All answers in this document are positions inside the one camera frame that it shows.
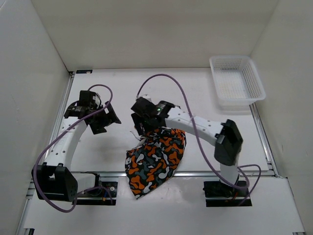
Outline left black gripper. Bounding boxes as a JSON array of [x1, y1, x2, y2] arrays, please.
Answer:
[[89, 101, 121, 135]]

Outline orange camouflage shorts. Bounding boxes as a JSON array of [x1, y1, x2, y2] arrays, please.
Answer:
[[125, 127, 187, 199]]

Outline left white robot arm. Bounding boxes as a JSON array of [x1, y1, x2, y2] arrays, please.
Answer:
[[32, 90, 121, 202]]

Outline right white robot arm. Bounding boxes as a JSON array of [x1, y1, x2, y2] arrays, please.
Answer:
[[131, 97, 245, 196]]

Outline white plastic basket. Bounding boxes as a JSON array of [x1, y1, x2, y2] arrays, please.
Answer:
[[209, 55, 266, 111]]

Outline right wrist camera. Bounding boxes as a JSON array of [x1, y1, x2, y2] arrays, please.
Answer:
[[137, 94, 152, 102]]

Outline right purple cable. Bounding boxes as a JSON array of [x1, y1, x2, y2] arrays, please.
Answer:
[[135, 73, 262, 206]]

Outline purple cable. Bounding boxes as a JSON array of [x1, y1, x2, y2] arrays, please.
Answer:
[[33, 84, 113, 213], [135, 73, 262, 206]]

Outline front aluminium rail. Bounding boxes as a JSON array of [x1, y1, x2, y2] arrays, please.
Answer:
[[72, 171, 216, 177]]

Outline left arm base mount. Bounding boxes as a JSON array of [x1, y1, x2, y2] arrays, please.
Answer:
[[74, 172, 118, 206]]

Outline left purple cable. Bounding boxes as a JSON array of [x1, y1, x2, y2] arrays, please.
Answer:
[[33, 84, 113, 213]]

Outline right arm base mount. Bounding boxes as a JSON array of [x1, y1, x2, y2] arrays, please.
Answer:
[[202, 181, 252, 208]]

